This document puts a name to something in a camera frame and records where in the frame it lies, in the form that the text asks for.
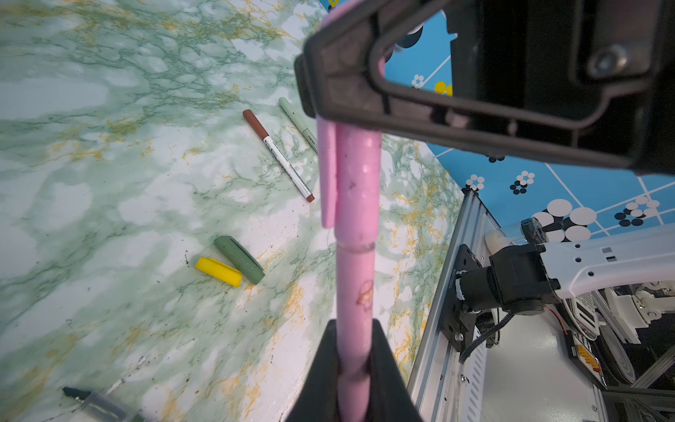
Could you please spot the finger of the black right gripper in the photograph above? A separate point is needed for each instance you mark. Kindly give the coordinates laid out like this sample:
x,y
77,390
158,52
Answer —
x,y
339,79

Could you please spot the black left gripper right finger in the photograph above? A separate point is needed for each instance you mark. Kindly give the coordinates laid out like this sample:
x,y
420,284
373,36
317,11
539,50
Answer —
x,y
389,399

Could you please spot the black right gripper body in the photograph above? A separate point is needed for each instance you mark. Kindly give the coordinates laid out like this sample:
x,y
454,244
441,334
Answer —
x,y
575,82

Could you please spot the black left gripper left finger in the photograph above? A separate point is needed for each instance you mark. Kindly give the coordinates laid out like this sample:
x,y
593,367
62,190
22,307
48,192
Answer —
x,y
317,401

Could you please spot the light green pen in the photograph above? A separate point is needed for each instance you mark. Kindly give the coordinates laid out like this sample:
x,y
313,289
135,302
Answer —
x,y
299,122

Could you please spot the pink pen cap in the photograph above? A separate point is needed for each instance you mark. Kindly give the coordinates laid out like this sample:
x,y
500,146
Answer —
x,y
349,173

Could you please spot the white marker pen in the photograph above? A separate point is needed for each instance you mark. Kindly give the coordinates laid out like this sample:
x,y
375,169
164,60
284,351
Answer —
x,y
259,129

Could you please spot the pink pen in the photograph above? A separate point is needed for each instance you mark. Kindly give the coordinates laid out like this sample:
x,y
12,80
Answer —
x,y
355,292

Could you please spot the yellow pen cap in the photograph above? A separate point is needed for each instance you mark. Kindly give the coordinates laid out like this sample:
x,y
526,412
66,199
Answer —
x,y
220,271

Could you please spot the green pen cap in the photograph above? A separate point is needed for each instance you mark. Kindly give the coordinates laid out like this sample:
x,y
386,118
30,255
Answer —
x,y
242,260

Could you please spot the dark green pen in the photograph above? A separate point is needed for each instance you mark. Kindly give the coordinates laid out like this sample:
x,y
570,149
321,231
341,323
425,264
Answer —
x,y
102,408

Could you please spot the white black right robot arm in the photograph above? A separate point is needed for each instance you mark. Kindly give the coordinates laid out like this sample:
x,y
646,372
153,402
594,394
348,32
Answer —
x,y
530,276

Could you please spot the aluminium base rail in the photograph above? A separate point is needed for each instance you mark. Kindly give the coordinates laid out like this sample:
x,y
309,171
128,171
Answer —
x,y
441,388

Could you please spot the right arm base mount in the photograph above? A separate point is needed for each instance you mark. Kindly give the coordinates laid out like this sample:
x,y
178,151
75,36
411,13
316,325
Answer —
x,y
471,290

